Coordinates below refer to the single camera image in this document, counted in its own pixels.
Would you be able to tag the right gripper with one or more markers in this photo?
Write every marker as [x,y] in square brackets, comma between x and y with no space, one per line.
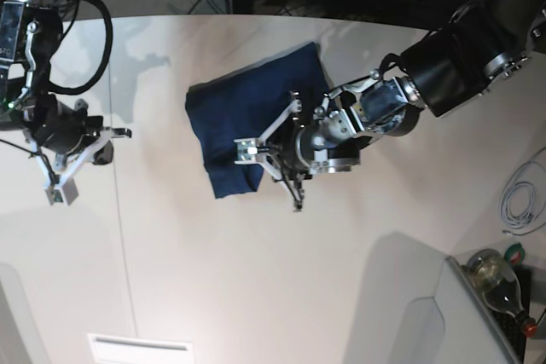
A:
[71,134]

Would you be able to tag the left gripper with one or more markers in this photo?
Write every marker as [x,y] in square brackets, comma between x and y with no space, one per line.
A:
[290,151]

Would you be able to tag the clear plastic bottle red cap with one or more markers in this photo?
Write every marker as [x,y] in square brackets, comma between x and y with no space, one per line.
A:
[499,288]

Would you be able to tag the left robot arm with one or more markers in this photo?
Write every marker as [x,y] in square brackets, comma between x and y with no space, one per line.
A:
[482,42]

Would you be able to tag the green tape roll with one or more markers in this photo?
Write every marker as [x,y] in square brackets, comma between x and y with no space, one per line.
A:
[515,254]

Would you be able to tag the dark blue t-shirt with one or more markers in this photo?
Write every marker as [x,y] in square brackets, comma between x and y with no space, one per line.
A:
[243,104]

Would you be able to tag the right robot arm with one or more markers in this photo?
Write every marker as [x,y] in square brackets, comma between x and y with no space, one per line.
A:
[31,34]

